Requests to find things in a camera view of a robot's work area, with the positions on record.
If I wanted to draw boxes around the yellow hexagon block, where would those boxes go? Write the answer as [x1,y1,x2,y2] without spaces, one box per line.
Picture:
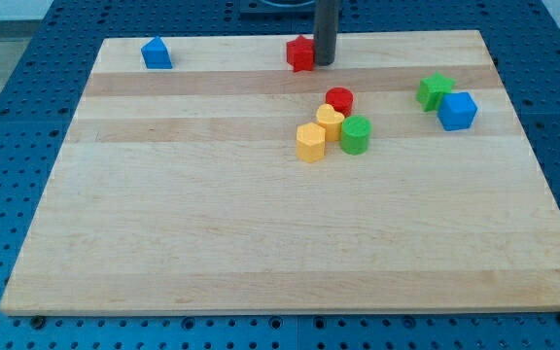
[296,122,326,162]

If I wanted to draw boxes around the yellow heart block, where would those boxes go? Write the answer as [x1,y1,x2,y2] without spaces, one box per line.
[316,104,345,142]

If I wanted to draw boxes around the green cylinder block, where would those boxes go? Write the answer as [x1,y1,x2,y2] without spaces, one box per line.
[340,116,372,155]

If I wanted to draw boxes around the red cylinder block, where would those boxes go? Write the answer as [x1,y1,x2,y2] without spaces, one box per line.
[325,87,354,117]

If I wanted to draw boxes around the wooden board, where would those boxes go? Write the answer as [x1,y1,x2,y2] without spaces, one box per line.
[0,30,560,316]

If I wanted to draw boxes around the red star block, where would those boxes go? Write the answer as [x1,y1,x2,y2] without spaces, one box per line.
[286,35,314,73]

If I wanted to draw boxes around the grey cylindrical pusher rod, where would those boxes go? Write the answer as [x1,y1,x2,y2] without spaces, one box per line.
[313,0,339,66]

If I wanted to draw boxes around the green star block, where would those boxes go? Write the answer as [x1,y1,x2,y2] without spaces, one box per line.
[415,72,456,112]

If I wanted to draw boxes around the blue triangular prism block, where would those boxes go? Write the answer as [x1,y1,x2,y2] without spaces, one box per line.
[141,36,173,69]

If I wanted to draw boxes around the blue cube block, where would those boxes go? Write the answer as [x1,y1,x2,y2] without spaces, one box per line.
[437,91,477,131]

